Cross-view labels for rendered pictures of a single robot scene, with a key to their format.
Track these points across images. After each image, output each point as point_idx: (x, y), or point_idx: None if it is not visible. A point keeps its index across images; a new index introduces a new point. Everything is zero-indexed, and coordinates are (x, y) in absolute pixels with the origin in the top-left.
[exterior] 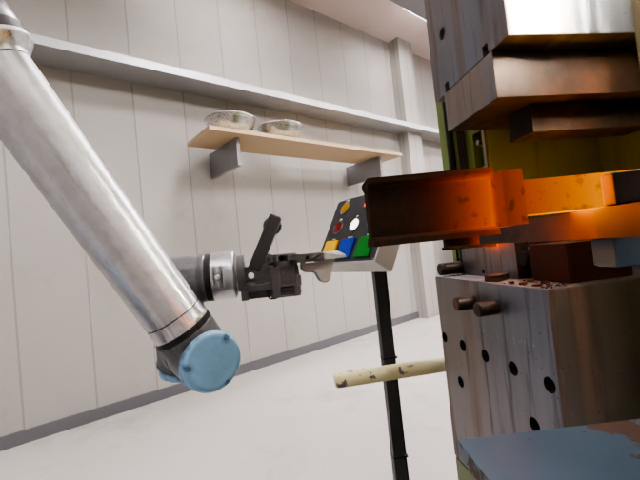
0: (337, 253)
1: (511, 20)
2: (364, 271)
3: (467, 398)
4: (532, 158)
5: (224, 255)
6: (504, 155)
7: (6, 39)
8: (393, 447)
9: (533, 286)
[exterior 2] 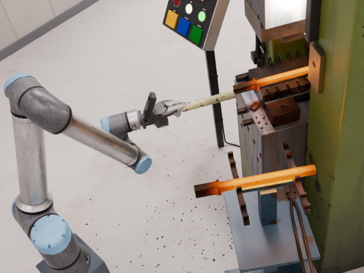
0: (183, 106)
1: (267, 23)
2: None
3: (243, 132)
4: None
5: (134, 117)
6: None
7: (71, 120)
8: (215, 116)
9: (260, 128)
